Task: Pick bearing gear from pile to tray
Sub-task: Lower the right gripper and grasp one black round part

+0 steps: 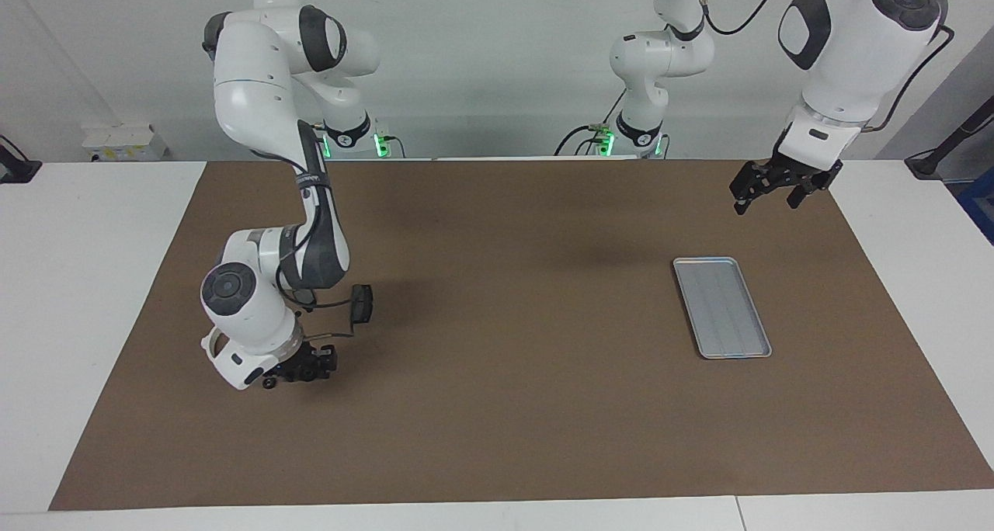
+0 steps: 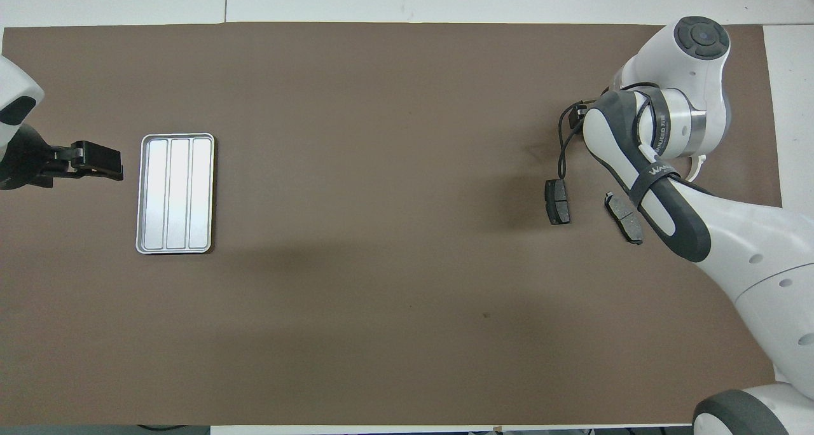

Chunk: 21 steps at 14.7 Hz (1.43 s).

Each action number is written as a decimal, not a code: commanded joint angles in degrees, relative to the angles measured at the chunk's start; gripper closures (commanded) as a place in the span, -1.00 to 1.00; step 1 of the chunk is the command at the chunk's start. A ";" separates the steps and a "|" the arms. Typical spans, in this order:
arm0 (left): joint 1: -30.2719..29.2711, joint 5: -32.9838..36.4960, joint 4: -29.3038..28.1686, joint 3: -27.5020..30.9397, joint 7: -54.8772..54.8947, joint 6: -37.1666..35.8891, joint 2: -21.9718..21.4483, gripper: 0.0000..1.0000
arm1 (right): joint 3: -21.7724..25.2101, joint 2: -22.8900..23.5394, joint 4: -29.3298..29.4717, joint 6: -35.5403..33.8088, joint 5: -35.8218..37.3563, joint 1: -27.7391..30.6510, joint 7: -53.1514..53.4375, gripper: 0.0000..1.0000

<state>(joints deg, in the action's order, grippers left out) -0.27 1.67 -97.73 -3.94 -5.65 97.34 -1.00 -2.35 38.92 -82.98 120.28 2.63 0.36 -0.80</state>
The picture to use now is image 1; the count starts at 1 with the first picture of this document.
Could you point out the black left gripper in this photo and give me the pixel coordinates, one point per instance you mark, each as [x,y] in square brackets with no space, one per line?
[804,170]

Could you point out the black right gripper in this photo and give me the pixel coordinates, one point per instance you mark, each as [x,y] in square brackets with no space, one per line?
[295,366]

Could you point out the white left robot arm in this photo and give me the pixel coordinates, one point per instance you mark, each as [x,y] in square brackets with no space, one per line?
[846,50]

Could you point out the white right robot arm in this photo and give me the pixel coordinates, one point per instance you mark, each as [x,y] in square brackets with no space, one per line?
[256,88]

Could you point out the silver metal tray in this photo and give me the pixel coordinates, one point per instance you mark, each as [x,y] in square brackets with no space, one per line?
[722,307]

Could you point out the rectangular dark brake pad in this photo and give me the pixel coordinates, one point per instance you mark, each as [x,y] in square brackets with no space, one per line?
[362,303]

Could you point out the black angled stand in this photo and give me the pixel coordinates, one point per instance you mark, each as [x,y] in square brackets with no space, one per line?
[943,147]

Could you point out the brown table mat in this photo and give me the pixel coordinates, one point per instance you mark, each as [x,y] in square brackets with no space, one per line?
[505,399]

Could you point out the blue crate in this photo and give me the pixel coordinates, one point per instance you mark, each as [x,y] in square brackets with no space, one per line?
[980,205]

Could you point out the white power strip box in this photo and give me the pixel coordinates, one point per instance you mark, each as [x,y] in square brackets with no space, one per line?
[124,143]

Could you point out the white semicircular bracket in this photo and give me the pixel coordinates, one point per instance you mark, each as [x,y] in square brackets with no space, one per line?
[206,343]

